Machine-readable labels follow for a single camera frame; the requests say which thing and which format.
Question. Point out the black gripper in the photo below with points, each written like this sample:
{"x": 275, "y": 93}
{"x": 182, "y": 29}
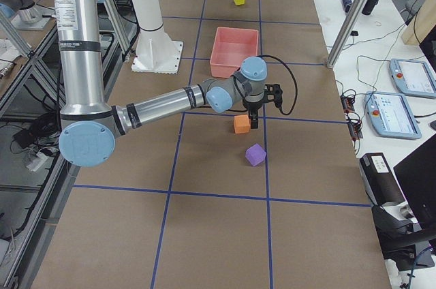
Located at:
{"x": 252, "y": 107}

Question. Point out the orange foam cube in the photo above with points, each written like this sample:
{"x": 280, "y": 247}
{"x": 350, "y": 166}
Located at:
{"x": 242, "y": 124}

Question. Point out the purple foam cube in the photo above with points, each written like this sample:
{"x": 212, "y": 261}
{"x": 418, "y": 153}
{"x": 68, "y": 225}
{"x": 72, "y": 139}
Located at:
{"x": 255, "y": 154}

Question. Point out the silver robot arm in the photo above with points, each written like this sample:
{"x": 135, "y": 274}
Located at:
{"x": 90, "y": 126}

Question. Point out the pink plastic bin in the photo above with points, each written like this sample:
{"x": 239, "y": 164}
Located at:
{"x": 231, "y": 47}

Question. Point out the blue umbrella on desk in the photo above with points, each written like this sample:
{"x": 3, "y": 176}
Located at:
{"x": 347, "y": 4}

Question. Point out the near teach pendant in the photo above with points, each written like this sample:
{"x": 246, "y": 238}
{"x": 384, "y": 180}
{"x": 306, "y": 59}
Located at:
{"x": 391, "y": 116}

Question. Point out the teach pendant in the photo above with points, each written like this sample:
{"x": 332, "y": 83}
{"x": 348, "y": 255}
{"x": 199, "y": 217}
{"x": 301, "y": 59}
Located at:
{"x": 391, "y": 116}
{"x": 413, "y": 78}

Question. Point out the black box with label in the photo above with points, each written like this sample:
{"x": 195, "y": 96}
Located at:
{"x": 379, "y": 181}

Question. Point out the far teach pendant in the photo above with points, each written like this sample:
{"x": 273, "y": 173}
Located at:
{"x": 413, "y": 78}

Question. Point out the black monitor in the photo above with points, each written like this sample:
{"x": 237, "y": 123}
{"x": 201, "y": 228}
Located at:
{"x": 416, "y": 177}

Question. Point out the white pedestal column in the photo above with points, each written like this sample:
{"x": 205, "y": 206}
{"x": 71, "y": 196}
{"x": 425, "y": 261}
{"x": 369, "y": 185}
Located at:
{"x": 155, "y": 51}

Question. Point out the aluminium frame post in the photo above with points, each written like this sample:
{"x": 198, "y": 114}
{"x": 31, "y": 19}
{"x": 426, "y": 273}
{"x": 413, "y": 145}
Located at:
{"x": 344, "y": 32}

